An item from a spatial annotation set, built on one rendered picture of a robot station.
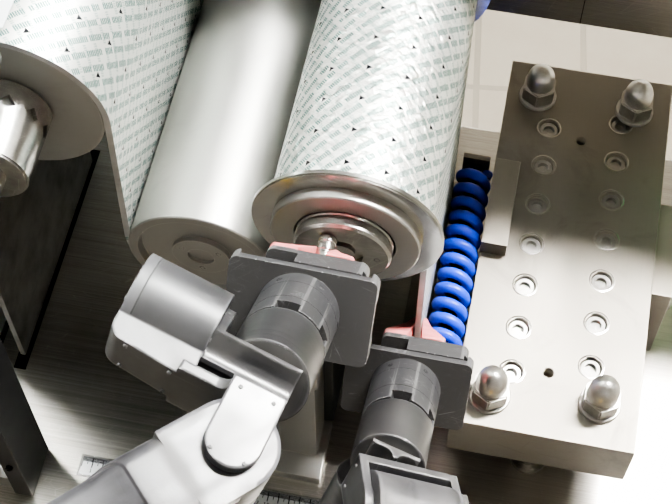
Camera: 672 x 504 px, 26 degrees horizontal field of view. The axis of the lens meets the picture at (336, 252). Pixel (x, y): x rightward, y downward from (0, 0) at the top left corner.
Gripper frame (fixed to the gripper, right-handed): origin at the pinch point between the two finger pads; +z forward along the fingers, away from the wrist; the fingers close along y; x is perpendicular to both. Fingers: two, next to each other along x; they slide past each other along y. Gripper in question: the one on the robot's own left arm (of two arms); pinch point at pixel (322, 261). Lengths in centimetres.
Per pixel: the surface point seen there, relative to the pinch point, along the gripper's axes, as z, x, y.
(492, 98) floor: 166, -34, 5
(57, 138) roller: 1.4, 5.1, -21.1
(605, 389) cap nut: 14.9, -13.3, 23.3
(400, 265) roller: 5.1, -1.4, 5.3
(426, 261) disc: 6.0, -1.0, 7.1
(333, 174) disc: 0.1, 6.7, -0.1
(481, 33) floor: 178, -26, 1
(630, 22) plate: 36.6, 12.9, 20.1
